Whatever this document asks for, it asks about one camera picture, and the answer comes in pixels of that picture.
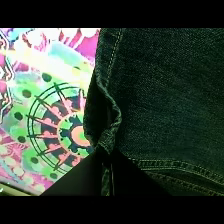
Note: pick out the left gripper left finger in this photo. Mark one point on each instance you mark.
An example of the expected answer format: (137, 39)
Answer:
(80, 181)

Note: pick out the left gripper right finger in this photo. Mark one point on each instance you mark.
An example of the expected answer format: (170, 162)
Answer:
(136, 183)

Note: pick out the dark jeans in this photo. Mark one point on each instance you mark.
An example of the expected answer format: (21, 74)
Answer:
(166, 100)

